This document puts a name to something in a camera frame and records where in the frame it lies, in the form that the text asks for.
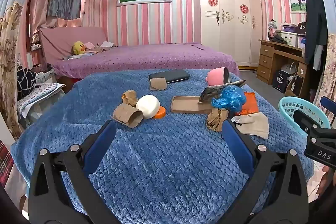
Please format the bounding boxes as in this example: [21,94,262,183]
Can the person's right hand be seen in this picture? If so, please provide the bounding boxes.
[316,165,336,197]

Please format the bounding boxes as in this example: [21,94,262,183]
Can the white dotted cloth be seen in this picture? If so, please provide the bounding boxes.
[17,82,66,118]

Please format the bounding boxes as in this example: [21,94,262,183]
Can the light blue plastic basket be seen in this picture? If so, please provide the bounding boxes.
[278,96,331,132]

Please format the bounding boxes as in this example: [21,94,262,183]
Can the black patterned pillow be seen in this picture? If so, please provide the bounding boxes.
[17,67,38,97]

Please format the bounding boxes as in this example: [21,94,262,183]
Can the wooden desk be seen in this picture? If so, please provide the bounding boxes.
[257,39,310,94]

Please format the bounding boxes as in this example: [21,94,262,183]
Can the white storage box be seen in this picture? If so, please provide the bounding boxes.
[273,31,298,47]

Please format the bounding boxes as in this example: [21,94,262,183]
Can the orange bottle cap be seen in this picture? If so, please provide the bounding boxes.
[154,106,166,119]

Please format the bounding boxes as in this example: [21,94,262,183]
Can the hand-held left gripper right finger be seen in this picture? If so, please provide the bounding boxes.
[222,119,309,224]

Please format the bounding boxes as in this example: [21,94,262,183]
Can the white round appliance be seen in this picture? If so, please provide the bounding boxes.
[281,63,297,80]

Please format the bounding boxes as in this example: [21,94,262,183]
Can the brown paper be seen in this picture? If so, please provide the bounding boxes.
[121,90,139,107]
[205,108,229,132]

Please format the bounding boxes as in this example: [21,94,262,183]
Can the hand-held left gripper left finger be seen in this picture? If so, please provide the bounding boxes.
[28,120,124,224]

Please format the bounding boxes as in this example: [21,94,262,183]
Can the pink bed headboard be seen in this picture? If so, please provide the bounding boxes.
[38,27,109,67]

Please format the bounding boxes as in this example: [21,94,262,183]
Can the orange cloth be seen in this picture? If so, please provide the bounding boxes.
[234,92,259,115]

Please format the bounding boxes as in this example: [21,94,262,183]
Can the white round lid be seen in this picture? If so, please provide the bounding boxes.
[135,94,160,119]

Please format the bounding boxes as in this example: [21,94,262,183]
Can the brown cardboard box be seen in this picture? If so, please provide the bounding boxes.
[285,76,305,97]

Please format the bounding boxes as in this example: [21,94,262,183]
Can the black and white snack packet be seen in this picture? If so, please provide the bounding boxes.
[198,79,247,103]

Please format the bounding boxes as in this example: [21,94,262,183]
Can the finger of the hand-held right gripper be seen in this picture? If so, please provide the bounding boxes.
[293,110,324,136]
[320,96,336,115]

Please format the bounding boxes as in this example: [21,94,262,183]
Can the desk lamp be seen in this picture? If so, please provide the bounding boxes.
[267,19,277,41]

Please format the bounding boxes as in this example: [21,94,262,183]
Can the yellow duck plush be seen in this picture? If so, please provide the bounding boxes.
[72,41,87,55]

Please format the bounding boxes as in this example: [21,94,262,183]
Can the pink mug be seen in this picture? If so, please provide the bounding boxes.
[206,67,231,86]

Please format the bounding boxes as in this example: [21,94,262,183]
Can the hanging dark jacket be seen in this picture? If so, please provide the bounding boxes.
[304,0,328,71]

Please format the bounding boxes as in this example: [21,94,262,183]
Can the floral pale blue curtain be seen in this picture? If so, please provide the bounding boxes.
[0,0,49,140]
[304,0,336,122]

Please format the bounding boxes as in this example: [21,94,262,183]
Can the blue woven blanket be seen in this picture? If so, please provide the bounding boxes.
[10,69,314,224]

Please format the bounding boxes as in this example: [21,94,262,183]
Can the purple dotted bed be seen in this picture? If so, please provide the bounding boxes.
[51,42,240,79]

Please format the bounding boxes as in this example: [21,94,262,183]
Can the black gift box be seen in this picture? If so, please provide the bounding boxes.
[272,70,289,93]

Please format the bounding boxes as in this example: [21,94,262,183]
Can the tan phone case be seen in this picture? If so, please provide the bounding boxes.
[171,96,214,114]

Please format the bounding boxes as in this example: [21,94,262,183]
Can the red plaid cloth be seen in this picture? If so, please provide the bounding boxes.
[0,140,13,182]

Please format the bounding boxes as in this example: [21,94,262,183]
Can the black phone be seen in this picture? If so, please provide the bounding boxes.
[148,69,190,84]

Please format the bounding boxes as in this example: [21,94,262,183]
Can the blue plastic bag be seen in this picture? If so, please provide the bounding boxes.
[211,85,247,111]

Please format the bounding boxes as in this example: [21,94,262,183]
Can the white wardrobe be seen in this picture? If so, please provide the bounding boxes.
[197,0,261,67]

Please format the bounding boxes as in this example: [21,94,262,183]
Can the dark clothes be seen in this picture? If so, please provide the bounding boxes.
[272,32,288,45]

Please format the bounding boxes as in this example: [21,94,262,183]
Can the short cardboard tube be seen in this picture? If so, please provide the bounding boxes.
[149,77,167,90]

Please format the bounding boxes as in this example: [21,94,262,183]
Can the long cardboard tube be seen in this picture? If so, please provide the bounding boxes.
[110,103,144,128]

